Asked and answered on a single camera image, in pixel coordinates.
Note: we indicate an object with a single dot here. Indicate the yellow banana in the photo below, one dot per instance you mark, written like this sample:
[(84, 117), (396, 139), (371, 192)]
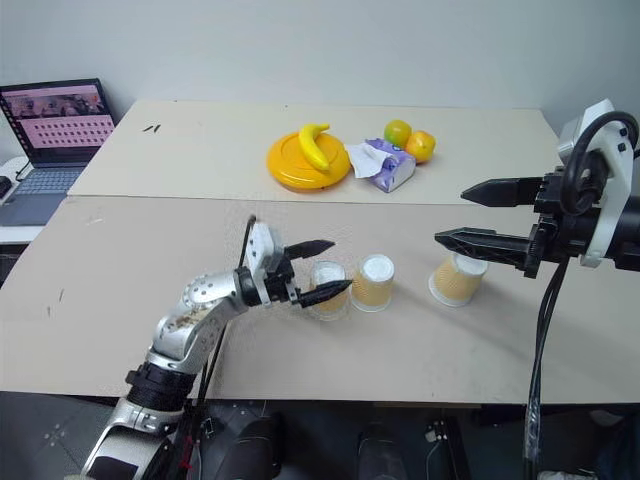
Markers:
[(312, 147)]

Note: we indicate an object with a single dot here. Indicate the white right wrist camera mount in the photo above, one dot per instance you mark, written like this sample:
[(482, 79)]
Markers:
[(619, 165)]

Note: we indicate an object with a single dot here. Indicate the purple tissue pack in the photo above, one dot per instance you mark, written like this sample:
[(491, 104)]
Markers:
[(387, 167)]

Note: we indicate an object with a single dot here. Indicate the yellow patterned paper cup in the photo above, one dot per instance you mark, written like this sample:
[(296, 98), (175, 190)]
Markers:
[(372, 287), (456, 285)]

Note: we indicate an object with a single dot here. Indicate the small black object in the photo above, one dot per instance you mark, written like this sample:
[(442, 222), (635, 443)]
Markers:
[(3, 186)]

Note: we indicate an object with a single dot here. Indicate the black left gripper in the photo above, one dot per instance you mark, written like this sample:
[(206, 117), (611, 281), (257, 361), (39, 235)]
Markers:
[(280, 280)]

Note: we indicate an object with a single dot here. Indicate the green-tinged orange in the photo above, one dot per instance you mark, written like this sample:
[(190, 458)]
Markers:
[(396, 132)]

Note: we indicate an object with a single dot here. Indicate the yellow round plate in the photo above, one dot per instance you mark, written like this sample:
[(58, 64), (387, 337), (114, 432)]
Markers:
[(290, 165)]

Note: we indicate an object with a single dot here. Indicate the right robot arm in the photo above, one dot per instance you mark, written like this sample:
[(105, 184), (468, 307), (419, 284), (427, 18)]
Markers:
[(629, 235)]

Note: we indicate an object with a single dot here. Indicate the open laptop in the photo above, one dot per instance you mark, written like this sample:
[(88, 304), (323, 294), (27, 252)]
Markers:
[(55, 130)]

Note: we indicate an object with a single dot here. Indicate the clear plastic cup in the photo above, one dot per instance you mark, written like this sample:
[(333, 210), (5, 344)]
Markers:
[(331, 272)]

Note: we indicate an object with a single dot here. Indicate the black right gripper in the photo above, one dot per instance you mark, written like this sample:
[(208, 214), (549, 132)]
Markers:
[(562, 237)]

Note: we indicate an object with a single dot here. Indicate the ripe orange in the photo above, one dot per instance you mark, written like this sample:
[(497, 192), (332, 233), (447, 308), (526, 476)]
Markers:
[(421, 146)]

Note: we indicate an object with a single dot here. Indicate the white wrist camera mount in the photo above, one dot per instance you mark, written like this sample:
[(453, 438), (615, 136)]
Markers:
[(262, 242), (619, 165)]

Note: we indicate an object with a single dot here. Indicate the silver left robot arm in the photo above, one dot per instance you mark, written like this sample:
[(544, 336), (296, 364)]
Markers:
[(185, 332)]

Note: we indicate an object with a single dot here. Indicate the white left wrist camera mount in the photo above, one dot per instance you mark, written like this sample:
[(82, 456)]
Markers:
[(262, 242)]

